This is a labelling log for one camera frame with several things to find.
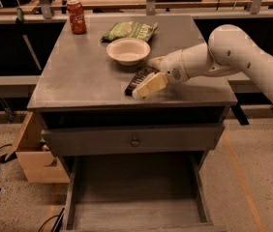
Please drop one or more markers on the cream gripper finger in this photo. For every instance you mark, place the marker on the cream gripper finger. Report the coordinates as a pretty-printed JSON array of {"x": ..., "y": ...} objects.
[
  {"x": 149, "y": 86},
  {"x": 155, "y": 62}
]

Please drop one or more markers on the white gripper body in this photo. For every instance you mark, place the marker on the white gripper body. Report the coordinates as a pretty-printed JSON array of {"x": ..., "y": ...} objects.
[{"x": 171, "y": 67}]

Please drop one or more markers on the black rxbar chocolate bar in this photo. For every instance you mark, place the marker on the black rxbar chocolate bar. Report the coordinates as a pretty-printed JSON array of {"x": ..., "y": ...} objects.
[{"x": 139, "y": 77}]

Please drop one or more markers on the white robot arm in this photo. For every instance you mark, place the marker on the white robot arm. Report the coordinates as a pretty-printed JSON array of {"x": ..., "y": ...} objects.
[{"x": 238, "y": 175}]

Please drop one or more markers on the grey top drawer with knob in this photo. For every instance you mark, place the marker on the grey top drawer with knob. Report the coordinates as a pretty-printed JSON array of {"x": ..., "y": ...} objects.
[{"x": 132, "y": 140}]

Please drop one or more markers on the grey wooden drawer cabinet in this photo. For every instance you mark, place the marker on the grey wooden drawer cabinet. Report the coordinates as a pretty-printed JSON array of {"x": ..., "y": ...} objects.
[{"x": 81, "y": 87}]

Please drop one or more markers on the open grey middle drawer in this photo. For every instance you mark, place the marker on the open grey middle drawer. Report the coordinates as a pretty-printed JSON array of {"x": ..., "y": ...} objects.
[{"x": 160, "y": 192}]

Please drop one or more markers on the white paper bowl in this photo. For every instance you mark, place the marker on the white paper bowl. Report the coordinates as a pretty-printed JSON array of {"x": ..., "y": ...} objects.
[{"x": 128, "y": 51}]

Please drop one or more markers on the green chip bag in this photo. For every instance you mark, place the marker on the green chip bag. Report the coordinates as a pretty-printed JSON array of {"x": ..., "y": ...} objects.
[{"x": 129, "y": 29}]

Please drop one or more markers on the red soda can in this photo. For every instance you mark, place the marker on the red soda can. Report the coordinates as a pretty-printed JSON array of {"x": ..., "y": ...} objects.
[{"x": 76, "y": 15}]

